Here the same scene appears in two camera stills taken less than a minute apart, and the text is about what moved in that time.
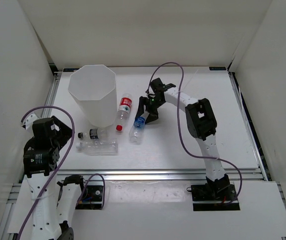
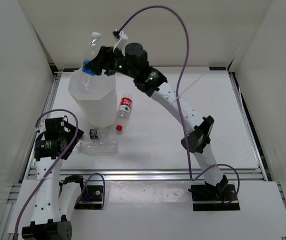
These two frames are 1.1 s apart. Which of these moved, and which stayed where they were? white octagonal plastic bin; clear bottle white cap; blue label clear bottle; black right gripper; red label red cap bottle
Moved: blue label clear bottle; black right gripper
Stayed: clear bottle white cap; white octagonal plastic bin; red label red cap bottle
